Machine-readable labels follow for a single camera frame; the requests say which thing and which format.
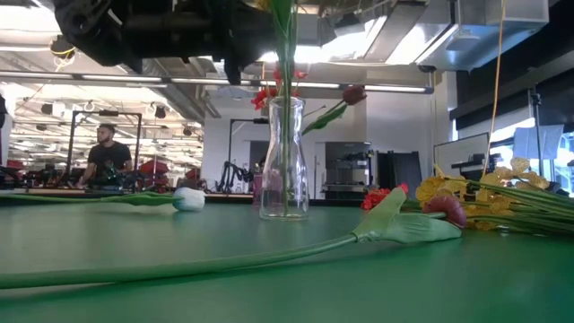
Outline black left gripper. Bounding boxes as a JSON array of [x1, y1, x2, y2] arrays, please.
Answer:
[[120, 0, 278, 86]]

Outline white artificial tulip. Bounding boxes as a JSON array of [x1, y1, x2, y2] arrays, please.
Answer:
[[267, 0, 300, 217], [0, 187, 207, 214]]

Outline red artificial flower bunch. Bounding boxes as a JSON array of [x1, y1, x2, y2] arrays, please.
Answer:
[[249, 65, 311, 112], [360, 182, 411, 212]]

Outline dark red artificial tulip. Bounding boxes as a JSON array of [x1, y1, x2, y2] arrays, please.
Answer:
[[0, 187, 468, 291], [300, 83, 369, 137]]

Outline yellow artificial flower bunch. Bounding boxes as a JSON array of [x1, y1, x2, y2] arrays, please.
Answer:
[[414, 156, 574, 238]]

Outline clear glass vase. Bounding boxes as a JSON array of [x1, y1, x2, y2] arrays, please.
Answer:
[[258, 95, 311, 222]]

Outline pink ribbed glass vase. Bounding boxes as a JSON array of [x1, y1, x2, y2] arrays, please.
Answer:
[[251, 172, 284, 207]]

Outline long ceiling light bar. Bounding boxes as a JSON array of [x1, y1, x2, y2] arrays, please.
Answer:
[[0, 70, 435, 95]]

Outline grey machine cabinet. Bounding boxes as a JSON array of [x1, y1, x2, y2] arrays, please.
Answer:
[[323, 141, 374, 201]]

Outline red equipment cover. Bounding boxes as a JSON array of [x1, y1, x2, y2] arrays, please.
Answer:
[[137, 159, 171, 177]]

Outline person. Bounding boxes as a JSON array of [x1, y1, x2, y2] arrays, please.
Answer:
[[74, 123, 135, 189]]

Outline black fabric panel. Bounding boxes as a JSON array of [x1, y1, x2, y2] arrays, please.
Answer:
[[375, 150, 423, 202]]

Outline green table mat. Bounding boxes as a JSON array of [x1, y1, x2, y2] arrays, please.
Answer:
[[0, 201, 574, 323]]

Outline white board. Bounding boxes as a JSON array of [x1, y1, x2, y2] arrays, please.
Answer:
[[432, 131, 491, 189]]

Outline black equipment cart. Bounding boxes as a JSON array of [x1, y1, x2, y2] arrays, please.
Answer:
[[450, 152, 503, 181]]

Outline white diffuser sheet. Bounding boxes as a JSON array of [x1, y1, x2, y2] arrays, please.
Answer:
[[512, 124, 565, 161]]

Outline black light stand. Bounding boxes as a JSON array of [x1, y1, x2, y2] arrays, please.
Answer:
[[527, 87, 549, 180]]

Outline black background station frame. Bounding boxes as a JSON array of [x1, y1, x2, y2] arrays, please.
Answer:
[[65, 109, 144, 180], [227, 117, 270, 195]]

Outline silver ceiling duct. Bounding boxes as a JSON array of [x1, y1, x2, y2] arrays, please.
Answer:
[[414, 0, 551, 74]]

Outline yellow hanging cord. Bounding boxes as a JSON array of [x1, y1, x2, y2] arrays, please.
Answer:
[[481, 0, 508, 177]]

